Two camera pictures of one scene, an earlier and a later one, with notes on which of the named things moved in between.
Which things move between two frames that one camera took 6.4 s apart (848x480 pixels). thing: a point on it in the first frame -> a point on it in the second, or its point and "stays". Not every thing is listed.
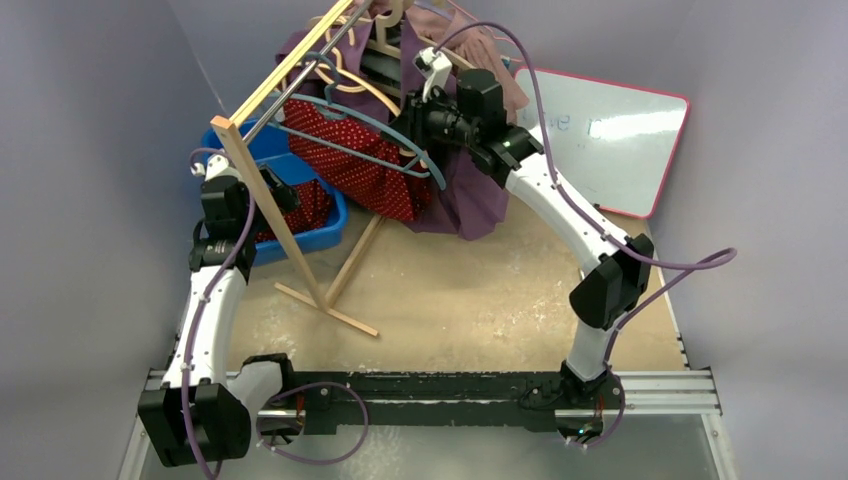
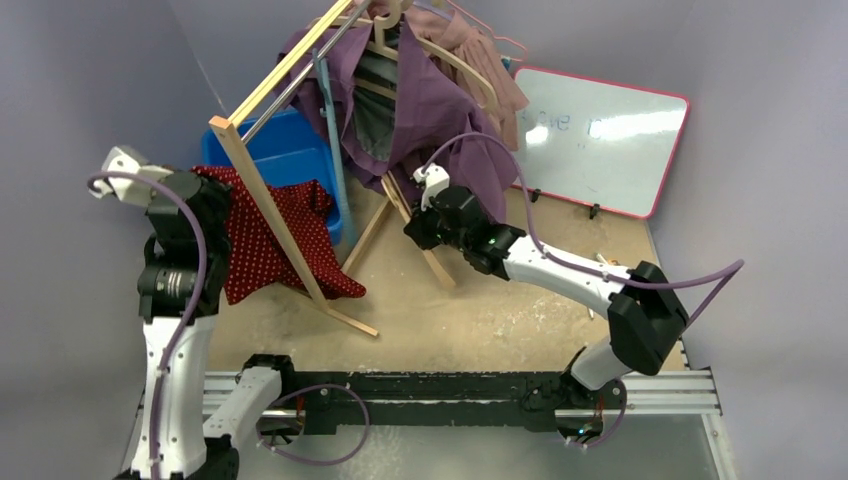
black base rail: (432, 400) stays
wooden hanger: (346, 81) -> (394, 194)
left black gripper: (284, 197) -> (221, 192)
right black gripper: (416, 125) -> (424, 229)
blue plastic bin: (268, 147) stays
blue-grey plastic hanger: (326, 100) -> (327, 111)
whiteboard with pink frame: (612, 146) stays
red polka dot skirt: (381, 189) -> (258, 262)
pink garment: (446, 27) stays
